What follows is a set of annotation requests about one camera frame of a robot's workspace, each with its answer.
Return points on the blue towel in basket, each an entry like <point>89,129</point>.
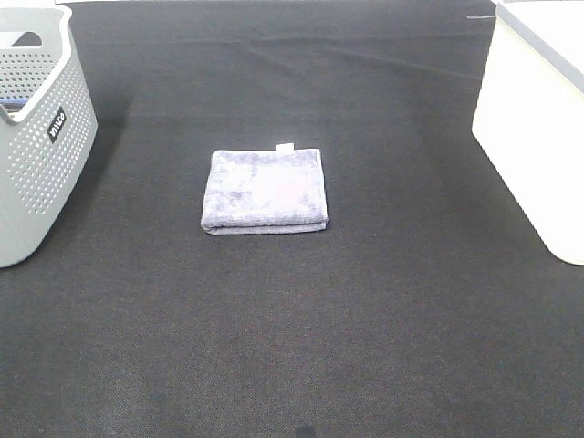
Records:
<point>13,104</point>

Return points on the white storage box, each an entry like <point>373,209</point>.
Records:
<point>529,116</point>

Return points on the grey perforated laundry basket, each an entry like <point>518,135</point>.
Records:
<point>45,145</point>

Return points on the lavender towel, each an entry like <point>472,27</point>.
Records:
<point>265,193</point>

